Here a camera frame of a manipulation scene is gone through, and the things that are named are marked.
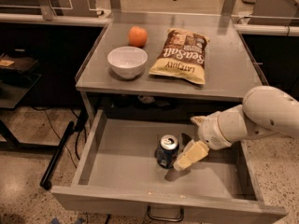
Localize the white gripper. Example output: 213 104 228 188
174 112 232 171

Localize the blue pepsi can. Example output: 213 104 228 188
156 134 179 169

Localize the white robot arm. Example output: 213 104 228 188
174 86 299 171

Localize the grey counter cabinet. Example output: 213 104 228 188
76 12 264 120

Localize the open grey drawer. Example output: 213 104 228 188
51 111 287 224

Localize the brown sea salt chip bag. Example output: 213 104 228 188
149 28 209 85

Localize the white ceramic bowl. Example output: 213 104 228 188
107 46 148 79

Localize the orange fruit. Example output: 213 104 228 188
128 26 148 48

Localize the black bar on floor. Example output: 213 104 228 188
39 121 74 190

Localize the dark box on side table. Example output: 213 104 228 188
0 54 38 74

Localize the black side table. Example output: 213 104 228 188
0 73 60 151

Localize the black metal drawer handle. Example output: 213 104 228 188
147 205 185 223

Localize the black floor cable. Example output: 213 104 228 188
31 105 92 170

